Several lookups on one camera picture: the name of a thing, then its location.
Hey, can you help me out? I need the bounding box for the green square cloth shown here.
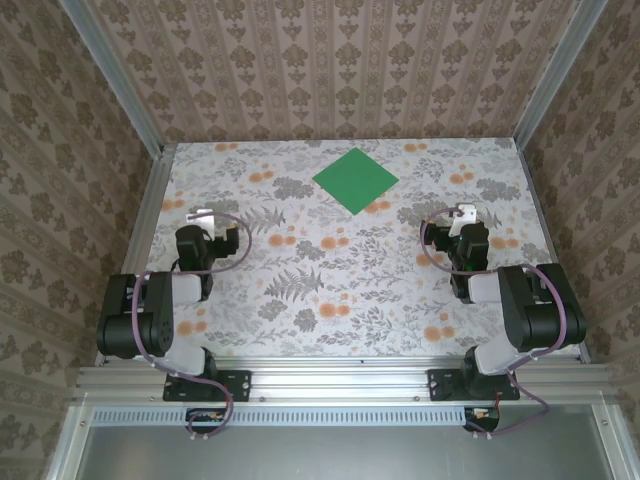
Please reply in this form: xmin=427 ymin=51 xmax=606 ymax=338
xmin=311 ymin=147 xmax=400 ymax=216

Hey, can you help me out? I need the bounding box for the floral patterned table cover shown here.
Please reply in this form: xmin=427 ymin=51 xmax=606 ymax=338
xmin=121 ymin=139 xmax=585 ymax=359

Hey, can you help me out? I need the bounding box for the black connector box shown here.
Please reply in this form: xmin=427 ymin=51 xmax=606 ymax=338
xmin=462 ymin=405 xmax=501 ymax=432
xmin=185 ymin=407 xmax=230 ymax=434

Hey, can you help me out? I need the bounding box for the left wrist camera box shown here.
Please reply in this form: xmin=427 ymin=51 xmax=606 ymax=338
xmin=186 ymin=209 xmax=216 ymax=236

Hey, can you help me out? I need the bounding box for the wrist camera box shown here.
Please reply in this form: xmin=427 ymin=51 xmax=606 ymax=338
xmin=448 ymin=203 xmax=477 ymax=237
xmin=186 ymin=209 xmax=216 ymax=236

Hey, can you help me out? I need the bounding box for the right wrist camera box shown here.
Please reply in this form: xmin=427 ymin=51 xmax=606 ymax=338
xmin=448 ymin=203 xmax=477 ymax=237

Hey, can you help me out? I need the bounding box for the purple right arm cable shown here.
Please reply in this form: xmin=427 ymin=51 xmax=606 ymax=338
xmin=419 ymin=207 xmax=574 ymax=441

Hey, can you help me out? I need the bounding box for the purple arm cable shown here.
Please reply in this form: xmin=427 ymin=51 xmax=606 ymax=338
xmin=419 ymin=207 xmax=574 ymax=441
xmin=132 ymin=213 xmax=253 ymax=442

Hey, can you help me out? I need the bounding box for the aluminium frame side rail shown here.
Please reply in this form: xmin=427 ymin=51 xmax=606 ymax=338
xmin=93 ymin=143 xmax=177 ymax=366
xmin=514 ymin=139 xmax=591 ymax=364

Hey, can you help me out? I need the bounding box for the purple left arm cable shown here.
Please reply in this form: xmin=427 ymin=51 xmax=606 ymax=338
xmin=132 ymin=213 xmax=253 ymax=442

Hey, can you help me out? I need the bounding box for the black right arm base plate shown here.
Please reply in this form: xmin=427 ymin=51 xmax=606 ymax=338
xmin=427 ymin=368 xmax=521 ymax=404

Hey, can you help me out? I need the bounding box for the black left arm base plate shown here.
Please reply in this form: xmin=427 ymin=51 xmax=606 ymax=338
xmin=163 ymin=368 xmax=252 ymax=403

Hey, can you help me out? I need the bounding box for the aluminium frame post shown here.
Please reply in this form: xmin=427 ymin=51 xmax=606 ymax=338
xmin=58 ymin=0 xmax=166 ymax=157
xmin=510 ymin=0 xmax=610 ymax=149

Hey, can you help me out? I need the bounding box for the aluminium frame cross rail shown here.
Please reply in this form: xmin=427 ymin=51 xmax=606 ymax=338
xmin=74 ymin=363 xmax=619 ymax=404

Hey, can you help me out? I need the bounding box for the grey slotted cable duct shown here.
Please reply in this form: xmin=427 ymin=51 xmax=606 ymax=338
xmin=92 ymin=405 xmax=501 ymax=427

